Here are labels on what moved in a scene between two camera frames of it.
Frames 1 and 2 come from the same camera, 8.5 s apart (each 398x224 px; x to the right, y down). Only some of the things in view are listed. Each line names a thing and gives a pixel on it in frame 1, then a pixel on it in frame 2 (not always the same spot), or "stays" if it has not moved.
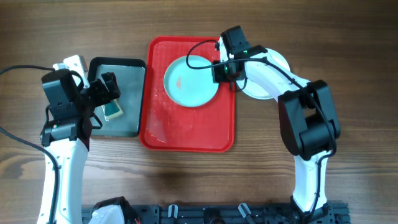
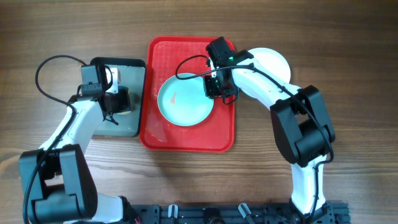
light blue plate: (189, 87) → (183, 102)
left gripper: (97, 86) → (124, 106)
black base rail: (235, 214) stays
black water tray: (129, 73) stays
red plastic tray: (166, 126) stays
